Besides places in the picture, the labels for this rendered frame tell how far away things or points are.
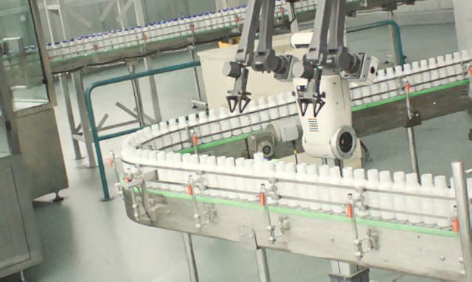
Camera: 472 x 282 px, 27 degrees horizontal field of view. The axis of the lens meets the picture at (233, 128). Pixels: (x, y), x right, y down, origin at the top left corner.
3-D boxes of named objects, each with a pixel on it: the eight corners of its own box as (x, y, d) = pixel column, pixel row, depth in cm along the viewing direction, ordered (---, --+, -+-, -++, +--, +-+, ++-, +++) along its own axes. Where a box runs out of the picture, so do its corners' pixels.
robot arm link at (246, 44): (273, -24, 449) (257, -21, 458) (264, -29, 446) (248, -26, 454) (255, 65, 441) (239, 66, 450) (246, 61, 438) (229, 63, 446)
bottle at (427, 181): (439, 224, 326) (433, 177, 323) (422, 225, 329) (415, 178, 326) (442, 218, 332) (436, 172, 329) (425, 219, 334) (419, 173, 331)
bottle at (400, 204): (409, 221, 335) (403, 175, 332) (393, 221, 338) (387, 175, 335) (416, 215, 340) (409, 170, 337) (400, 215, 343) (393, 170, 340)
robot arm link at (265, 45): (285, -23, 455) (269, -21, 462) (263, -30, 446) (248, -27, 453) (276, 71, 451) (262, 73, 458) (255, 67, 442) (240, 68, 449)
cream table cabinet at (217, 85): (329, 157, 887) (310, 28, 865) (364, 167, 830) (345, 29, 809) (219, 187, 847) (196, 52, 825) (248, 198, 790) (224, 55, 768)
